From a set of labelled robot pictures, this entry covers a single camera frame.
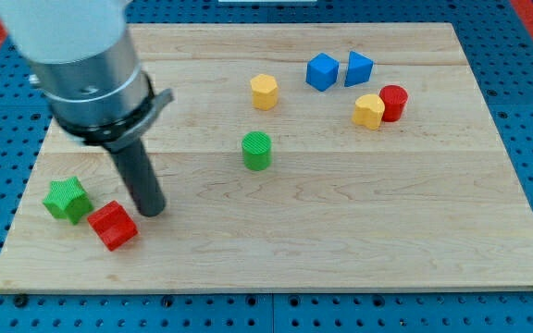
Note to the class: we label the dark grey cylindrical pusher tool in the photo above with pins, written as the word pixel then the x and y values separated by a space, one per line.
pixel 135 168

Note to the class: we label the light wooden board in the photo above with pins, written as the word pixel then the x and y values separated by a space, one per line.
pixel 427 203

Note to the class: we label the blue triangle block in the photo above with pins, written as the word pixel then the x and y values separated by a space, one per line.
pixel 359 69

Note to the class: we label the yellow heart block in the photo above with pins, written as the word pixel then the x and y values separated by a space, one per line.
pixel 368 111

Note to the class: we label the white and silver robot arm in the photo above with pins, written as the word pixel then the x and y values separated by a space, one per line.
pixel 83 60

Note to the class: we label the yellow hexagon block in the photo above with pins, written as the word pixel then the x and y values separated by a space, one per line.
pixel 265 92

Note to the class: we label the blue cube block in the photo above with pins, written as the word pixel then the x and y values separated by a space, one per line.
pixel 322 72

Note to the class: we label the red star block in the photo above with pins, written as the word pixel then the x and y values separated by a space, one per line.
pixel 113 225

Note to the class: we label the red cylinder block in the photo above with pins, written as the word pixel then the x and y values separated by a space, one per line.
pixel 394 98

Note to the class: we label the green cylinder block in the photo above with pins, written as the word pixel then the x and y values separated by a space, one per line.
pixel 256 150

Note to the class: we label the green star block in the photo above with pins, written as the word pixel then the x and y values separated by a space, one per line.
pixel 67 199

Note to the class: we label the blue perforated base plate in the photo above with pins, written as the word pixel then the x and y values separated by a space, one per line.
pixel 498 41

